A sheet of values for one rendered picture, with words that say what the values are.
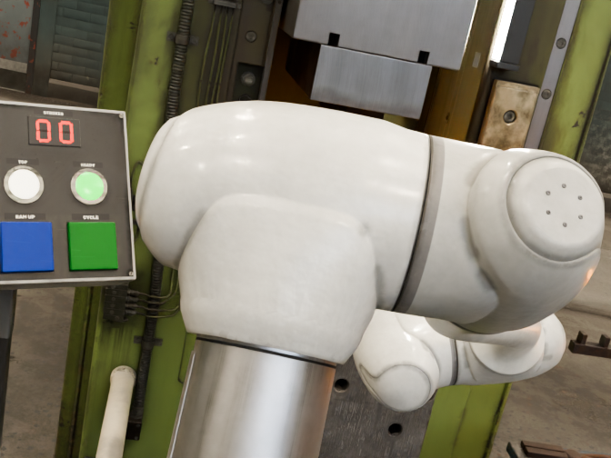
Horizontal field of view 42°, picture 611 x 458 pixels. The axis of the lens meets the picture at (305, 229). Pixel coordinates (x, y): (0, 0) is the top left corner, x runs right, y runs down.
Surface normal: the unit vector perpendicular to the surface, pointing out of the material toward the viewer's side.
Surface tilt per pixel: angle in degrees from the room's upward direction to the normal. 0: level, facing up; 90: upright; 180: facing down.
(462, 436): 90
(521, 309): 144
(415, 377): 79
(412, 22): 90
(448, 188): 52
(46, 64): 90
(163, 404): 90
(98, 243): 60
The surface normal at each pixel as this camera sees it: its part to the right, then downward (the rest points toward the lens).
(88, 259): 0.55, -0.17
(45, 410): 0.20, -0.94
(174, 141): -0.36, -0.50
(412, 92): 0.13, 0.32
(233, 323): -0.38, 0.24
